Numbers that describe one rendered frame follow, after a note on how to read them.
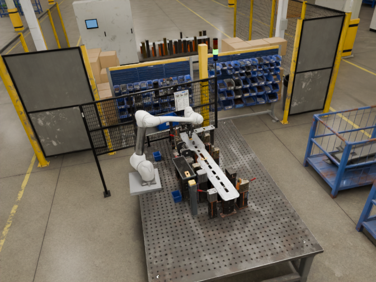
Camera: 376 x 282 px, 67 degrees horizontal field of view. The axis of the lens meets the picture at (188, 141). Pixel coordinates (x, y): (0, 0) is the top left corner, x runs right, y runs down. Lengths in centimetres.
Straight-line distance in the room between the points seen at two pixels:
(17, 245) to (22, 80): 237
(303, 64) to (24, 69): 466
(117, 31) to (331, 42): 614
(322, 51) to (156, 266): 464
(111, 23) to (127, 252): 718
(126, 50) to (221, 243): 773
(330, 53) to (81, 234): 514
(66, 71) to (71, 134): 113
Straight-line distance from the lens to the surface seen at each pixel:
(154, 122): 319
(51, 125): 533
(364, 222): 418
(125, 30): 956
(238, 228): 307
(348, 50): 1034
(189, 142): 368
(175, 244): 296
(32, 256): 433
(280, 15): 760
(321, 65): 604
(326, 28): 583
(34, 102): 519
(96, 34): 961
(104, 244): 404
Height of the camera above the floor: 307
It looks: 34 degrees down
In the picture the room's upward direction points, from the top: 4 degrees counter-clockwise
